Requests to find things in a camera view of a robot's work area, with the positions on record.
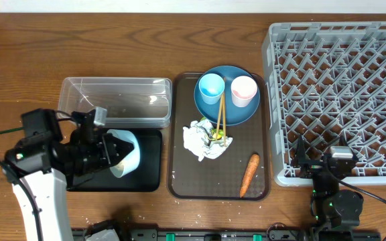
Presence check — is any pink cup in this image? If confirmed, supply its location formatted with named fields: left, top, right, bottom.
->
left=231, top=76, right=258, bottom=108

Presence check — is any dark blue plate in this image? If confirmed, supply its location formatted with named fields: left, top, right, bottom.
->
left=194, top=66, right=260, bottom=126

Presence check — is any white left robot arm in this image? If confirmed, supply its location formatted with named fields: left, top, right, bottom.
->
left=4, top=107, right=140, bottom=240

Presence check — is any yellow green wrapper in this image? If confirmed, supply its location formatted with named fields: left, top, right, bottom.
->
left=210, top=129, right=225, bottom=141

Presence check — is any brown serving tray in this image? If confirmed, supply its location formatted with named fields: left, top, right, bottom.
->
left=168, top=72, right=271, bottom=201

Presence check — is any light blue cup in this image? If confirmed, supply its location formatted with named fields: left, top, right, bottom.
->
left=199, top=73, right=225, bottom=104

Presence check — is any white napkin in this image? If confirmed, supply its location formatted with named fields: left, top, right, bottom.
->
left=183, top=117, right=233, bottom=161

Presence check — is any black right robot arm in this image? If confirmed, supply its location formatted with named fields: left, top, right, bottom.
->
left=291, top=137, right=364, bottom=240

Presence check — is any black waste tray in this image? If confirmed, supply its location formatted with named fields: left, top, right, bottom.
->
left=69, top=129, right=162, bottom=192

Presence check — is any orange carrot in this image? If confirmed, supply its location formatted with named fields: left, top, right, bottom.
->
left=239, top=153, right=260, bottom=197

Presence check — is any light blue bowl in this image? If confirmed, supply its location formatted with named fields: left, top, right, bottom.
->
left=107, top=129, right=141, bottom=178

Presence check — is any clear plastic bin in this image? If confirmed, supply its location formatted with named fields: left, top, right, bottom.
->
left=58, top=77, right=172, bottom=129

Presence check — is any grey dishwasher rack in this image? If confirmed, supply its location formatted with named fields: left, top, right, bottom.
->
left=261, top=21, right=386, bottom=187

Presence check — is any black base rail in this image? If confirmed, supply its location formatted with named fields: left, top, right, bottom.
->
left=72, top=229, right=381, bottom=241

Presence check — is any wooden chopstick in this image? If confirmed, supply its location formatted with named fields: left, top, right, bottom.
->
left=216, top=92, right=224, bottom=130
left=222, top=93, right=227, bottom=147

